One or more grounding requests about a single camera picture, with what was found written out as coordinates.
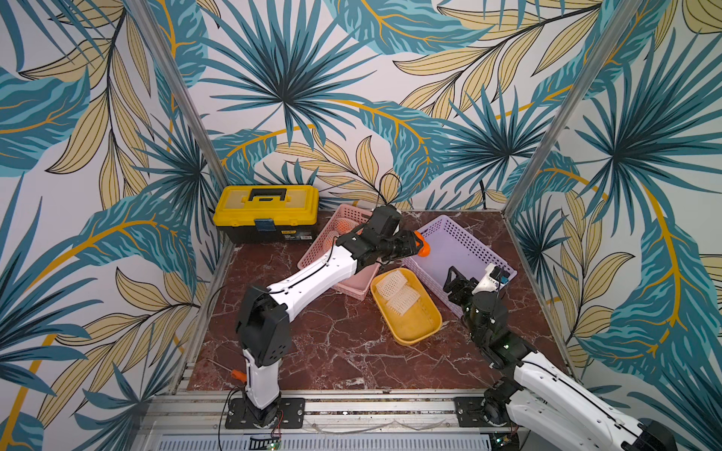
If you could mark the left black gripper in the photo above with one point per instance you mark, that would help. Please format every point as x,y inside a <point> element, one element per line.
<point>409,246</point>

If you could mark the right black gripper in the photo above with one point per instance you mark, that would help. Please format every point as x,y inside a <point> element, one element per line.
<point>466,290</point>

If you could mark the white foam net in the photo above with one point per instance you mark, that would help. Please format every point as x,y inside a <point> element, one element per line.
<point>403,300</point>
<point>391,284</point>

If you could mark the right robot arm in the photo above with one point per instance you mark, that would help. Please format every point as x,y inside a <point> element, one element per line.
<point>535,394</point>

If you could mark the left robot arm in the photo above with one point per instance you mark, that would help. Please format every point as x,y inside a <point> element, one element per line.
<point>266,313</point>

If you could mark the purple perforated basket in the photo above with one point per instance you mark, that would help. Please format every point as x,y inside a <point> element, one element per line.
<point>452,245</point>

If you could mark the yellow plastic tub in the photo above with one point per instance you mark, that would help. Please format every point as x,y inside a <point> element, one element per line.
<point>420,322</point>

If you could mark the pink perforated basket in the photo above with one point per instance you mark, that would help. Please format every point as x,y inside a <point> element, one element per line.
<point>343,220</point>

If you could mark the yellow black toolbox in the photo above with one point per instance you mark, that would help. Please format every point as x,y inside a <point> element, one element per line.
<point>258,214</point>

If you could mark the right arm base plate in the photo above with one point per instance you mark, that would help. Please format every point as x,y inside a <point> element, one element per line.
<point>481,412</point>

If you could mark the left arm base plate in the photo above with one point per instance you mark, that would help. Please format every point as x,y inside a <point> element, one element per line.
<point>286,413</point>

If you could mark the orange handled screwdriver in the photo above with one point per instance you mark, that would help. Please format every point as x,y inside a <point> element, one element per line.
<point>231,374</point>

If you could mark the aluminium front rail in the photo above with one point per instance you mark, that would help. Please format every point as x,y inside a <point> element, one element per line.
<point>388,419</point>

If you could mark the right aluminium corner post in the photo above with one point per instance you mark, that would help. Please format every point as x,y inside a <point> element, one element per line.
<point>608,39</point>

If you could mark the aluminium corner post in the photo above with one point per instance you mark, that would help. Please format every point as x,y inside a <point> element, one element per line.
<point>151,32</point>
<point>608,39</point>

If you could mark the left aluminium corner post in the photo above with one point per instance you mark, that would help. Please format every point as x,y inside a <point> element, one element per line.
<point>151,32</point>

